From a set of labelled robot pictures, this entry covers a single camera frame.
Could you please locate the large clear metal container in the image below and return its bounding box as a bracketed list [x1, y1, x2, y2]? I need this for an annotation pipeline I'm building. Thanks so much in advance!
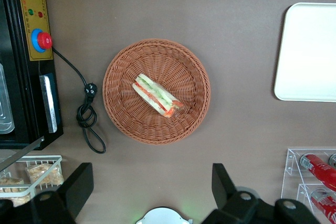
[0, 62, 16, 135]

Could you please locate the clear bag of crackers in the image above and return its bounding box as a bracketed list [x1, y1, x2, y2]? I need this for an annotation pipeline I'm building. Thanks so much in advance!
[0, 194, 33, 208]
[25, 163, 65, 187]
[0, 177, 25, 186]

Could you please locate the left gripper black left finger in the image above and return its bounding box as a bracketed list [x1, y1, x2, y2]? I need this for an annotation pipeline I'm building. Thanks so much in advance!
[0, 162, 95, 224]

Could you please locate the black power cable with plug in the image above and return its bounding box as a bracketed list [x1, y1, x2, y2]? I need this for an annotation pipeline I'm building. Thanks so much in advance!
[51, 47, 107, 154]

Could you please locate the white wire rack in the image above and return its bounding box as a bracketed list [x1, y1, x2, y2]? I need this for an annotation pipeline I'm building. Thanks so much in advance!
[0, 155, 64, 205]

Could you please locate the black sealing machine yellow panel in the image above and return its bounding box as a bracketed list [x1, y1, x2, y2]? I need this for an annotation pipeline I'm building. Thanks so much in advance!
[0, 0, 64, 151]

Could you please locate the grey metal lever bar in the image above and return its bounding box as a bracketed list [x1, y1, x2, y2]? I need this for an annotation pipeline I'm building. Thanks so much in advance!
[0, 136, 46, 173]

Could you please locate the sandwich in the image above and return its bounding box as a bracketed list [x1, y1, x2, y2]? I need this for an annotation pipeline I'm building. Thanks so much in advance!
[131, 73, 185, 119]

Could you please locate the brown round wicker basket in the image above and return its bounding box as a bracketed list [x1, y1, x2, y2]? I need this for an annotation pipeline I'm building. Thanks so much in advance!
[102, 38, 212, 146]

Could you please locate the beige plastic tray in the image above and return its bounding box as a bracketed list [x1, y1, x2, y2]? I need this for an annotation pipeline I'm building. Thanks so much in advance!
[274, 2, 336, 103]

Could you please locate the clear acrylic bottle rack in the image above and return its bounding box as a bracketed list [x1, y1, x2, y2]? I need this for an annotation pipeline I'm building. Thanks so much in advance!
[280, 148, 336, 218]

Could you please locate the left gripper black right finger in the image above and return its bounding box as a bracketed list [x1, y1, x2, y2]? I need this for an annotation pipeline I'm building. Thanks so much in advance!
[201, 163, 321, 224]

